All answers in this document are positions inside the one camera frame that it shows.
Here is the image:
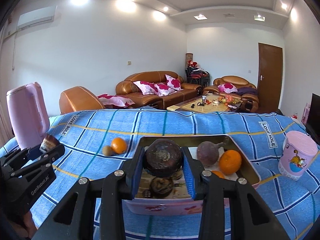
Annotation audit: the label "layered cake slice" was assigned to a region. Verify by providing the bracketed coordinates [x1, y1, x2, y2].
[39, 134, 60, 153]

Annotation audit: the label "large orange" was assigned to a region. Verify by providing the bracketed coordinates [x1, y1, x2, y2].
[219, 150, 242, 175]

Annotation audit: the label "dark round mangosteen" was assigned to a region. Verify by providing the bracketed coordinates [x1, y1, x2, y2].
[143, 139, 183, 178]

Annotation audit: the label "orange in tin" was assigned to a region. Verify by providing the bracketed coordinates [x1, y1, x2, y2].
[212, 170, 225, 179]

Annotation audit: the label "blue plaid tablecloth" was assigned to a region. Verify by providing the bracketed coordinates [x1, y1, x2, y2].
[31, 109, 319, 239]

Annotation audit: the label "pink electric kettle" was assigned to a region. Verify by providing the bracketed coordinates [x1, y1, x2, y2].
[7, 82, 50, 150]

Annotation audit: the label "small brown kiwi fruit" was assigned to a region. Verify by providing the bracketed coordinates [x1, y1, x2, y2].
[102, 145, 114, 157]

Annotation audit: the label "newspaper lining in tin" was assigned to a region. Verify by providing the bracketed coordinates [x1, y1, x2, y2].
[135, 147, 239, 199]

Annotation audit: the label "pink metal tin box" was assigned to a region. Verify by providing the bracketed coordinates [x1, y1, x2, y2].
[124, 134, 261, 216]

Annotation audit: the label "brown leather chair near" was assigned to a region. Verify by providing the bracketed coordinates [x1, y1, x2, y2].
[59, 86, 105, 114]

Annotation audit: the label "dark purple passion fruit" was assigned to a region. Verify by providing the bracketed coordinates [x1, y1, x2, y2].
[196, 141, 225, 167]

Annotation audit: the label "small orange on cloth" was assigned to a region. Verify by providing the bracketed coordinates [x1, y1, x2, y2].
[111, 137, 127, 154]

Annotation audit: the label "pink floral pillow on floor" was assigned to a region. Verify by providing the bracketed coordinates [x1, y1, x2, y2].
[98, 94, 135, 108]

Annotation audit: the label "pink cartoon cup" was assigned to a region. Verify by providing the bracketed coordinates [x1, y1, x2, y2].
[278, 131, 318, 181]

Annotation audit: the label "brown leather three-seat sofa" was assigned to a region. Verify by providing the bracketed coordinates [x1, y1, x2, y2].
[116, 71, 202, 109]

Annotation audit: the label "brown leather armchair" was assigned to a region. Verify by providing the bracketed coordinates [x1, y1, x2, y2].
[203, 75, 259, 112]

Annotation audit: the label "wooden coffee table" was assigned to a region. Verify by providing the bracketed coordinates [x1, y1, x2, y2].
[167, 94, 242, 113]

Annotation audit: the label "fruit pile on coffee table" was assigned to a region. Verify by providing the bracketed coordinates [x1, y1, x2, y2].
[217, 95, 242, 105]

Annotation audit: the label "pink floral pillow left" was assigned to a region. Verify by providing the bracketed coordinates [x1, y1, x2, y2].
[133, 81, 158, 95]

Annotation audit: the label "black television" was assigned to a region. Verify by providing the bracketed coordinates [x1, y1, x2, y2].
[305, 93, 320, 145]

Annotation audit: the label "purple blanket on armchair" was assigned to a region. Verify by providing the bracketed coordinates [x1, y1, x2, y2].
[235, 87, 258, 96]

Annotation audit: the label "pink floral pillow armchair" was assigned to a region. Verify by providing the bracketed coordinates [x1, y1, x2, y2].
[218, 83, 237, 94]

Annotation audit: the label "pink floral pillow middle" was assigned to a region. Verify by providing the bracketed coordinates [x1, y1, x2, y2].
[153, 83, 176, 96]

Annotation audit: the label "white air conditioner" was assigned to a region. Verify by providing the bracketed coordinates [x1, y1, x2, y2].
[17, 6, 57, 30]

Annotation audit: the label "pink floral pillow right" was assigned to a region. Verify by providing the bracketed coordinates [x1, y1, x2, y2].
[165, 74, 182, 91]

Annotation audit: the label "stacked black chairs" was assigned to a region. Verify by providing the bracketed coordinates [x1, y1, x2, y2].
[185, 67, 210, 87]

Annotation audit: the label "brown wooden door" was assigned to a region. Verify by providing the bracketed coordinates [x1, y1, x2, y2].
[258, 43, 283, 113]

